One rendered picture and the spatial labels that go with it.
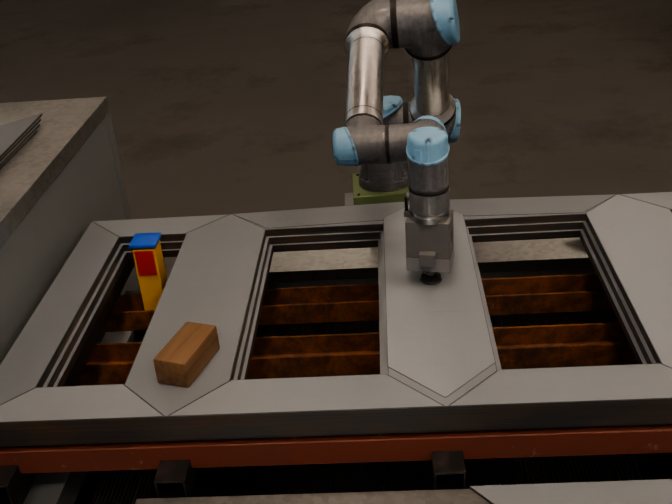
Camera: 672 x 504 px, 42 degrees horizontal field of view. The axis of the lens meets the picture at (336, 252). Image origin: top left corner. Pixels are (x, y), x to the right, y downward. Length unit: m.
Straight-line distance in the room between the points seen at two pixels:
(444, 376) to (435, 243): 0.30
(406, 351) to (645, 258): 0.56
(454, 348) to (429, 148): 0.35
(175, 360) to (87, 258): 0.56
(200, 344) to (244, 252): 0.42
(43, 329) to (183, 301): 0.27
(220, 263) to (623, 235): 0.84
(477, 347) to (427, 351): 0.09
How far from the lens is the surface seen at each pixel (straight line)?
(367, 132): 1.67
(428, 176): 1.57
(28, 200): 1.88
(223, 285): 1.75
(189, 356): 1.47
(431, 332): 1.55
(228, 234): 1.95
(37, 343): 1.70
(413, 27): 1.94
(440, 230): 1.62
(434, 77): 2.10
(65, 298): 1.82
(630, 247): 1.85
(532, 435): 1.44
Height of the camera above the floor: 1.73
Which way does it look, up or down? 28 degrees down
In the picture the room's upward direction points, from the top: 5 degrees counter-clockwise
